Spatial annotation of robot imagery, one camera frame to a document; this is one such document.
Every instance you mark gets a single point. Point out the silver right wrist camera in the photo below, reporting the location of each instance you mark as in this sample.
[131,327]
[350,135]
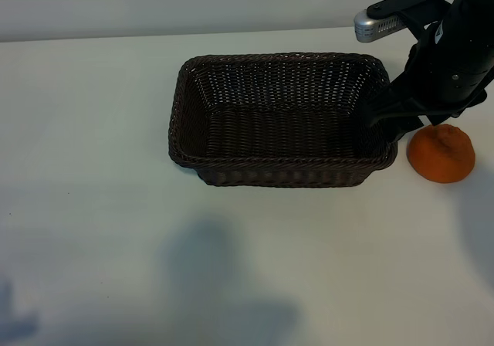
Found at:
[374,27]

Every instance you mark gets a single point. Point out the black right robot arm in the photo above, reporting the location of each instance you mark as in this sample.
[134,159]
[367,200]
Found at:
[472,14]

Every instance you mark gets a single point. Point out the orange tangerine fruit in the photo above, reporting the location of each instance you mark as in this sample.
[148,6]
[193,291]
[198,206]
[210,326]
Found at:
[440,157]

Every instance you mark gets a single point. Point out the dark brown wicker basket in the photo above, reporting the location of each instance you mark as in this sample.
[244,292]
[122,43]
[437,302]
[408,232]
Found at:
[278,137]

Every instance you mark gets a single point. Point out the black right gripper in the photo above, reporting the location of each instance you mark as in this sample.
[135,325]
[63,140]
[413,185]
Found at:
[444,91]

